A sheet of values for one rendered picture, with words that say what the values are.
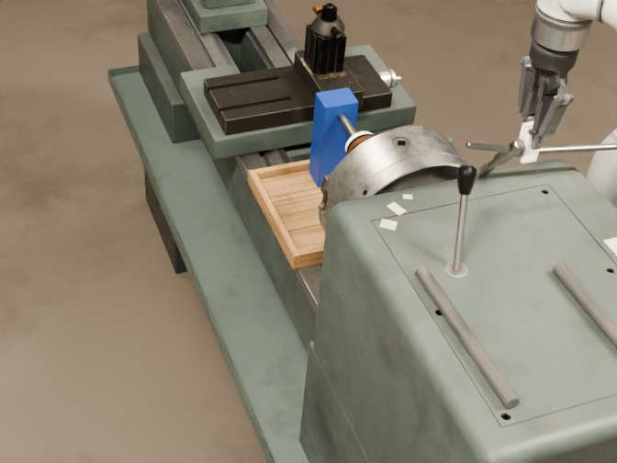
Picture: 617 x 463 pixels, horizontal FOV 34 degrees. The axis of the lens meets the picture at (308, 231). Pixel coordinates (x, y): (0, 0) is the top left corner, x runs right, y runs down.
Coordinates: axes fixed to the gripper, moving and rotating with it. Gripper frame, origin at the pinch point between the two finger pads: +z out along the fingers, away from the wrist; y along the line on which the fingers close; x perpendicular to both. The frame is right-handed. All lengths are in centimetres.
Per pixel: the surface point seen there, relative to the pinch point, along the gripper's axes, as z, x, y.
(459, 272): 8.9, 20.9, -17.3
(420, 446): 26, 34, -35
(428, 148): 11.1, 9.8, 16.0
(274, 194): 46, 26, 50
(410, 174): 12.0, 15.6, 10.9
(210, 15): 43, 19, 124
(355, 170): 15.4, 22.9, 18.5
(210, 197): 81, 28, 92
